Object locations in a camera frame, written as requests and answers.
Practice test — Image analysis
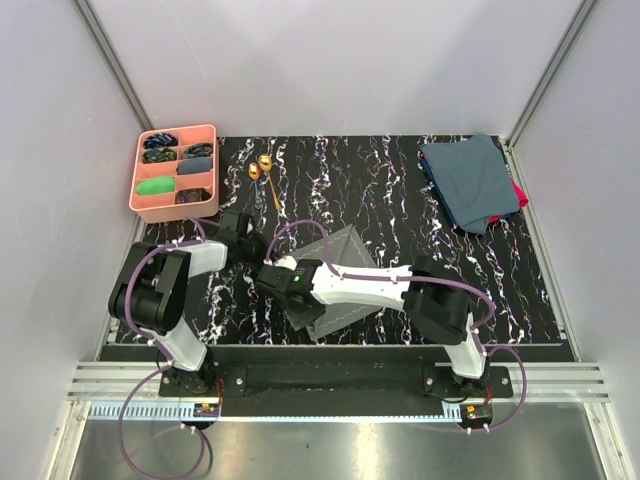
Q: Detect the magenta folded cloth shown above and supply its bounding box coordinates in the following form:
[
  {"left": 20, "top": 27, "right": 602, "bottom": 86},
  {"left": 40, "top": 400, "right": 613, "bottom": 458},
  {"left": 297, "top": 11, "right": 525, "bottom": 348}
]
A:
[{"left": 488, "top": 180, "right": 529, "bottom": 225}]

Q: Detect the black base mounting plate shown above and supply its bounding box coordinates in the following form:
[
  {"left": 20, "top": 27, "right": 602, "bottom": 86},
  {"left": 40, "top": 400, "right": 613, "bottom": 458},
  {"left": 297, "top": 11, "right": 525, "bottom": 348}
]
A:
[{"left": 159, "top": 345, "right": 514, "bottom": 413}]

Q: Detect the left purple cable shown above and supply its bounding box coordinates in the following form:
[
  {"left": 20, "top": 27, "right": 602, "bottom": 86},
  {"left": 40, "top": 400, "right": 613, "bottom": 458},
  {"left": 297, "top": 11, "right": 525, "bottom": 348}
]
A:
[{"left": 118, "top": 215, "right": 216, "bottom": 479}]

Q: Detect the blue grey folded cloth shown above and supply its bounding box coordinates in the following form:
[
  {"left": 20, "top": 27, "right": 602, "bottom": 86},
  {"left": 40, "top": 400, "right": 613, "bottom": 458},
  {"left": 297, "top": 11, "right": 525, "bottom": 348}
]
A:
[{"left": 420, "top": 134, "right": 520, "bottom": 235}]

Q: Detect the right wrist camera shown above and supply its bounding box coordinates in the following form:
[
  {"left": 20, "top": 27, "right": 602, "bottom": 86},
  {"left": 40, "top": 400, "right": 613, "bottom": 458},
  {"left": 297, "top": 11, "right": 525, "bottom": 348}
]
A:
[{"left": 263, "top": 256, "right": 298, "bottom": 273}]

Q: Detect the grey rolled cloth in tray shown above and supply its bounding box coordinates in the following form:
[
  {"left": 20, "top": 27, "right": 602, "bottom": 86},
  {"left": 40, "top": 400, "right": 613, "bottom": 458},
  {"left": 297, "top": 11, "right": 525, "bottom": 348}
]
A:
[{"left": 176, "top": 157, "right": 213, "bottom": 175}]

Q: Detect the blue patterned roll top left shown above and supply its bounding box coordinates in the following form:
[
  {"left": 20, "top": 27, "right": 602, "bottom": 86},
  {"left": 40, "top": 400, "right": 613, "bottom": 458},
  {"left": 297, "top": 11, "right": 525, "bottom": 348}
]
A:
[{"left": 142, "top": 132, "right": 179, "bottom": 149}]

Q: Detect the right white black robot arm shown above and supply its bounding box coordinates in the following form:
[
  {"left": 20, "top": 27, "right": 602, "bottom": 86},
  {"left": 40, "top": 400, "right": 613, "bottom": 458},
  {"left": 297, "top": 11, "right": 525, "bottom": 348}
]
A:
[{"left": 256, "top": 256, "right": 495, "bottom": 397}]

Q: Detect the teal patterned roll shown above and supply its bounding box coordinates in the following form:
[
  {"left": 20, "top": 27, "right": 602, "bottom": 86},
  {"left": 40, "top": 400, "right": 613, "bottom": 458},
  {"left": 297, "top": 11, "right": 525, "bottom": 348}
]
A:
[{"left": 183, "top": 142, "right": 213, "bottom": 159}]

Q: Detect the gold spoon teal handle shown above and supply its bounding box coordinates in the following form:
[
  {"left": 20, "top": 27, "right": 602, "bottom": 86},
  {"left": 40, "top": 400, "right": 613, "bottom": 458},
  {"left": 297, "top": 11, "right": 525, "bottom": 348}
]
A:
[{"left": 248, "top": 162, "right": 262, "bottom": 209}]

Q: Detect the grey stitched cloth napkin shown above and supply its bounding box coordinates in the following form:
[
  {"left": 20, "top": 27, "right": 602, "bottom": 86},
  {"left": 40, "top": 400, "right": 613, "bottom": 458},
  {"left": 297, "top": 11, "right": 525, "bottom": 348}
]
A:
[{"left": 286, "top": 225, "right": 381, "bottom": 342}]

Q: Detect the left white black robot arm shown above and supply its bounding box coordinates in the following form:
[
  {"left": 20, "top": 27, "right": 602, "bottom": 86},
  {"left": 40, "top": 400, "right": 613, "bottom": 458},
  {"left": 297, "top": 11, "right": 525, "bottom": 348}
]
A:
[{"left": 108, "top": 211, "right": 268, "bottom": 396}]

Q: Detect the yellow blue patterned roll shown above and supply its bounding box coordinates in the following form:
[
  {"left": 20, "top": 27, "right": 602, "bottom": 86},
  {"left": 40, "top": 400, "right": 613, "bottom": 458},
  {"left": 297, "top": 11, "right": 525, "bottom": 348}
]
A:
[{"left": 142, "top": 146, "right": 178, "bottom": 164}]

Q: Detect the brown patterned roll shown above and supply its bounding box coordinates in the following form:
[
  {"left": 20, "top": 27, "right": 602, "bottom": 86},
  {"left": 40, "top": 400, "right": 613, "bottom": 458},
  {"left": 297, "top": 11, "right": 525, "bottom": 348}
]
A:
[{"left": 175, "top": 188, "right": 211, "bottom": 204}]

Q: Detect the pink compartment organizer tray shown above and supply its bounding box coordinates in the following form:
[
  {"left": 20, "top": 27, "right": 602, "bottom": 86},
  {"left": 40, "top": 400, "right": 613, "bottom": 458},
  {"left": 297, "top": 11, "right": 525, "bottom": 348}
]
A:
[{"left": 128, "top": 124, "right": 220, "bottom": 224}]

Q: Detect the green rolled cloth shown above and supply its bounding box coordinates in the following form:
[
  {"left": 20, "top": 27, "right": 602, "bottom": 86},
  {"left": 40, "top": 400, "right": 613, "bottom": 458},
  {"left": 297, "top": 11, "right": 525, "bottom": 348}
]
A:
[{"left": 135, "top": 176, "right": 176, "bottom": 196}]

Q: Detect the white slotted cable duct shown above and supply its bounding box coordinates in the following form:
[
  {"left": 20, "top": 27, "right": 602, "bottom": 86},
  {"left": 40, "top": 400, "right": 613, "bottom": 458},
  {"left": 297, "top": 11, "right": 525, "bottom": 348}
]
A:
[{"left": 89, "top": 400, "right": 462, "bottom": 423}]

